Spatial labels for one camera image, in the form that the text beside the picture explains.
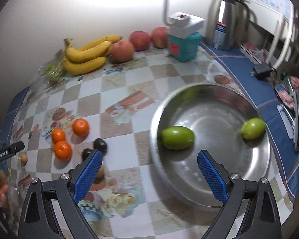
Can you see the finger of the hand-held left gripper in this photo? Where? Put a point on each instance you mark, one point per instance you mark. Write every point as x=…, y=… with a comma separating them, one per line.
x=5, y=152

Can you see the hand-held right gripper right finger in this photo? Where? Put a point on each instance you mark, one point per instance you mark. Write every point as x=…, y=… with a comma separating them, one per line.
x=211, y=176

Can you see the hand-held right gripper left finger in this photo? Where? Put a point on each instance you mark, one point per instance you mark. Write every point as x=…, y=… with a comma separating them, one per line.
x=89, y=171

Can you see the stainless steel bowl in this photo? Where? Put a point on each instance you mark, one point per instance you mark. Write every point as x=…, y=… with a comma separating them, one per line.
x=209, y=174

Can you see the dark purple plum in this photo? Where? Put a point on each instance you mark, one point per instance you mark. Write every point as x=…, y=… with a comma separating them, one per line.
x=86, y=154
x=100, y=145

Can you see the small yellow fruit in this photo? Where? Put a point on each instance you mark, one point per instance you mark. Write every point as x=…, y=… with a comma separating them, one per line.
x=23, y=158

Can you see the orange tangerine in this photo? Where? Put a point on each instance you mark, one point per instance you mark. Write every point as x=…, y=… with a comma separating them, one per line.
x=81, y=127
x=58, y=136
x=62, y=150

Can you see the green oval fruit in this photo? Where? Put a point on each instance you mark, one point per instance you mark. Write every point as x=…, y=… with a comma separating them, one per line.
x=253, y=129
x=178, y=137

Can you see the clear bag of green fruit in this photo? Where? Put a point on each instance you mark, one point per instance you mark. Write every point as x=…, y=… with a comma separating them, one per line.
x=51, y=73

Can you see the yellow banana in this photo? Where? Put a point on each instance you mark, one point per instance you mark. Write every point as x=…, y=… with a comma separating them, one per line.
x=87, y=53
x=86, y=66
x=102, y=41

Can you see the black power adapter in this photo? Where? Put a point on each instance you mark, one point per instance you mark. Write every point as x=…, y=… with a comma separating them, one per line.
x=261, y=71

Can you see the red apple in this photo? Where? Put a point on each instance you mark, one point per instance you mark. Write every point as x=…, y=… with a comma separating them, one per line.
x=159, y=37
x=122, y=52
x=139, y=41

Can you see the teal plastic container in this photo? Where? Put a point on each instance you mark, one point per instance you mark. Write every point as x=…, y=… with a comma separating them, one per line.
x=185, y=48

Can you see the red plastic bag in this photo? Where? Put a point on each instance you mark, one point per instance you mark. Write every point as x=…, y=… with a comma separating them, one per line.
x=251, y=51

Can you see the white power strip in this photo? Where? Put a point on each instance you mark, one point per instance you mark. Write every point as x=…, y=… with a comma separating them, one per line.
x=189, y=28

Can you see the stainless steel thermos jug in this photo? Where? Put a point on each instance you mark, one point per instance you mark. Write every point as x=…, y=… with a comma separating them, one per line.
x=223, y=22

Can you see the white plastic rack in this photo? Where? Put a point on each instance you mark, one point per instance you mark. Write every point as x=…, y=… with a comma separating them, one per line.
x=276, y=29

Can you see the white gooseneck lamp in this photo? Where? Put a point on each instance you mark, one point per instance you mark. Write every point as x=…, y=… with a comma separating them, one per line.
x=166, y=2

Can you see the white plastic bracket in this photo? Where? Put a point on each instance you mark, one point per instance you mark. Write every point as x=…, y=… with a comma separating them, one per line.
x=286, y=122

